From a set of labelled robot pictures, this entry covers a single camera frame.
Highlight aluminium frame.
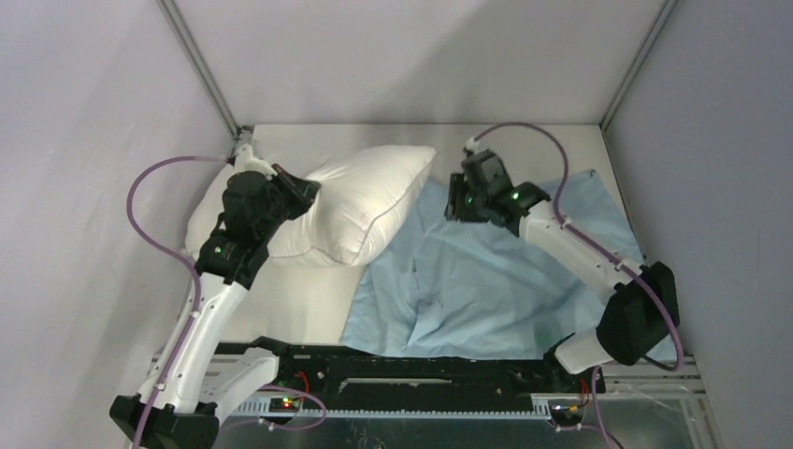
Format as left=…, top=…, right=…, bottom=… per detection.
left=126, top=123, right=726, bottom=449

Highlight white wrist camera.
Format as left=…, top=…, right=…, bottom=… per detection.
left=463, top=138, right=486, bottom=155
left=233, top=143, right=278, bottom=180

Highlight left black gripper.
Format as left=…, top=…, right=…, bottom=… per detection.
left=256, top=163, right=319, bottom=241

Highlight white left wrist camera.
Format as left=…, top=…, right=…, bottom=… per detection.
left=233, top=143, right=278, bottom=180

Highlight white pillow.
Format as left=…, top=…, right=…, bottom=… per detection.
left=184, top=144, right=439, bottom=268

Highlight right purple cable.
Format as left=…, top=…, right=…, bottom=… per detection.
left=470, top=122, right=686, bottom=449

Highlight light blue pillowcase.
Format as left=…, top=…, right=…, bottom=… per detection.
left=340, top=169, right=679, bottom=362

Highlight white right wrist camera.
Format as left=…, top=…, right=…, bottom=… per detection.
left=463, top=138, right=486, bottom=155

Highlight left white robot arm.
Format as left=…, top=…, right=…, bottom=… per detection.
left=109, top=165, right=321, bottom=448

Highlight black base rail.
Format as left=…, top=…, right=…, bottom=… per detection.
left=248, top=337, right=606, bottom=417

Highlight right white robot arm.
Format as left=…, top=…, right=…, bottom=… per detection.
left=445, top=150, right=679, bottom=391

